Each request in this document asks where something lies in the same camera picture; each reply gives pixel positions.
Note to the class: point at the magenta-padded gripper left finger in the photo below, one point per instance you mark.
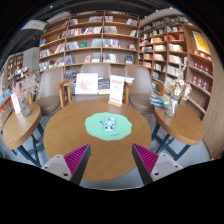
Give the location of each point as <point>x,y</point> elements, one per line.
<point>77,158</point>

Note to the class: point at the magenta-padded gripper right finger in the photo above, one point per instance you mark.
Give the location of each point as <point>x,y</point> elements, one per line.
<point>146,158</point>

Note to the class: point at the transparent blue computer mouse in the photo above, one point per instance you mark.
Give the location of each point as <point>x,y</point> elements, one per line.
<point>109,124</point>

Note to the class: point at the green smiley mouse pad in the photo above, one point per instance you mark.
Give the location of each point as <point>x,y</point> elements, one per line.
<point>93,126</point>

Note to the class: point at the round wooden side table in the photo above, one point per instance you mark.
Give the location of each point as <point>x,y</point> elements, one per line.
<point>20,128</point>
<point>181,128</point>

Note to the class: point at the stack of colourful books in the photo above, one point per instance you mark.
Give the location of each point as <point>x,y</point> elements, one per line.
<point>158,100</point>

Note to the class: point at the white sign on wooden base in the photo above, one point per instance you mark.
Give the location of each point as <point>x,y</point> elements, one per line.
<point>116,90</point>

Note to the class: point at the white picture book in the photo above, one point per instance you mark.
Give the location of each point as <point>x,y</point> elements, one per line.
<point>86,84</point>

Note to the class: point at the dark blue book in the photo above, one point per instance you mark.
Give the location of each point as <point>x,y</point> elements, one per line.
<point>104,85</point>

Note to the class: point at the small white card sign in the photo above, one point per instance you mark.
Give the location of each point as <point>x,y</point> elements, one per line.
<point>16,103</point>

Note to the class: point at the distant wooden bookshelf unit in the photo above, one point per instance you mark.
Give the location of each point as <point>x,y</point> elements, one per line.
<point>18,68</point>

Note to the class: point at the wide wooden bookshelf unit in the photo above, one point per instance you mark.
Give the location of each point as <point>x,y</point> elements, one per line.
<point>90,40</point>

